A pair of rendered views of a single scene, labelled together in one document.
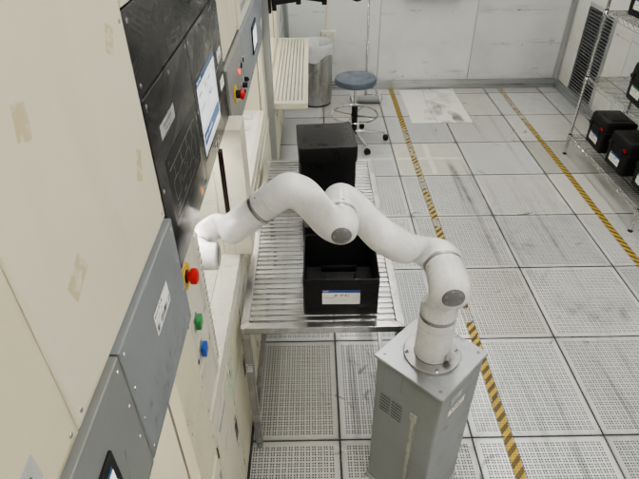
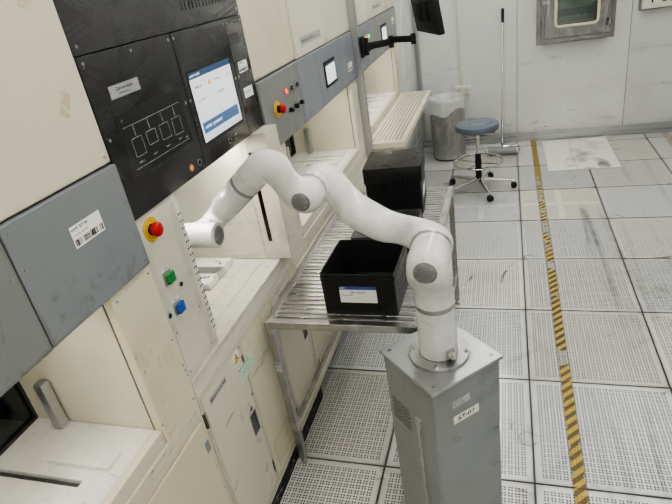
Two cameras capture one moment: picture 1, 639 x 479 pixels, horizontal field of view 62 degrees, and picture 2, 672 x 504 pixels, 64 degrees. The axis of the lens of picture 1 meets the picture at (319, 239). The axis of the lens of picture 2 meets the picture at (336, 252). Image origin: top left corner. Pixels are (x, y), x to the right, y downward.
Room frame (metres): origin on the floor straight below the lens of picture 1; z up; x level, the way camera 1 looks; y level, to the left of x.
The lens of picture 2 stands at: (-0.16, -0.61, 1.88)
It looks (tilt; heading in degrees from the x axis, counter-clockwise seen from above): 27 degrees down; 20
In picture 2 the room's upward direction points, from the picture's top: 10 degrees counter-clockwise
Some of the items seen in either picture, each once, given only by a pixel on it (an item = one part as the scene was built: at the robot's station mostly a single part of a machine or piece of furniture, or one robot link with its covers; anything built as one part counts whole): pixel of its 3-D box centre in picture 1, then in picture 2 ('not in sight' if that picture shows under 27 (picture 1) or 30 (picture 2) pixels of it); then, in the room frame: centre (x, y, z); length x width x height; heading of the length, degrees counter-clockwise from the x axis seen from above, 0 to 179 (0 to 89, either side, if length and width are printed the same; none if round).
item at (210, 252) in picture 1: (197, 255); (202, 234); (1.23, 0.36, 1.19); 0.13 x 0.09 x 0.08; 91
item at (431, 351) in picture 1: (435, 335); (437, 329); (1.22, -0.38, 0.85); 0.19 x 0.19 x 0.18
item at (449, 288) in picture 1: (444, 294); (430, 276); (1.19, -0.38, 1.07); 0.19 x 0.12 x 0.24; 0
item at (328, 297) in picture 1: (339, 273); (367, 275); (1.55, -0.08, 0.85); 0.28 x 0.28 x 0.17; 0
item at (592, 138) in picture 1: (610, 131); not in sight; (3.92, -2.36, 0.31); 0.30 x 0.28 x 0.26; 178
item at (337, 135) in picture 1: (325, 157); (396, 181); (2.43, -0.04, 0.89); 0.29 x 0.29 x 0.25; 4
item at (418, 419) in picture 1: (419, 419); (446, 438); (1.22, -0.38, 0.38); 0.28 x 0.28 x 0.76; 45
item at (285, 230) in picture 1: (320, 287); (384, 310); (2.00, 0.00, 0.38); 1.30 x 0.60 x 0.76; 0
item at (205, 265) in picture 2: not in sight; (199, 272); (1.50, 0.61, 0.89); 0.22 x 0.21 x 0.04; 90
